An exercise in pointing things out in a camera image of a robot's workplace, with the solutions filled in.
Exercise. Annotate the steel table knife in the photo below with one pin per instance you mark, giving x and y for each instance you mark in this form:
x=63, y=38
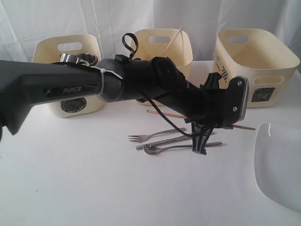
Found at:
x=162, y=142

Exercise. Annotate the wooden chopstick diagonal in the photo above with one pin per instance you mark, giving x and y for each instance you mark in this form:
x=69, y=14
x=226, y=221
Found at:
x=172, y=40

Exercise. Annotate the wooden chopstick horizontal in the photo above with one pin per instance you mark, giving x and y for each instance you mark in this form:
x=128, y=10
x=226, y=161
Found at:
x=183, y=117

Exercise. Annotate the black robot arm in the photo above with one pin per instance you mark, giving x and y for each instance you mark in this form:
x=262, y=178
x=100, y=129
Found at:
x=24, y=85

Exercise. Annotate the cream bin with square mark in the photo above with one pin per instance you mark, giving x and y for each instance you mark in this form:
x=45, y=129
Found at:
x=258, y=55

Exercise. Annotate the steel fork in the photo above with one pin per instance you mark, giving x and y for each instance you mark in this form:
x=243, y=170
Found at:
x=143, y=138
x=154, y=150

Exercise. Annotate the cream bin with triangle mark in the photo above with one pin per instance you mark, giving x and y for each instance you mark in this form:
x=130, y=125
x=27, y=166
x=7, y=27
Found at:
x=152, y=43

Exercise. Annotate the white square plate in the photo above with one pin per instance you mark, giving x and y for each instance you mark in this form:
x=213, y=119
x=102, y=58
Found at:
x=277, y=164

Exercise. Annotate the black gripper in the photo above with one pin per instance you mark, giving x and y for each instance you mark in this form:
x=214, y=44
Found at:
x=205, y=102

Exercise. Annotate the cream bin with circle mark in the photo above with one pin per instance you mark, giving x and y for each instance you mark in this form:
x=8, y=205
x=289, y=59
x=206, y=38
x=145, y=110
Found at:
x=49, y=51

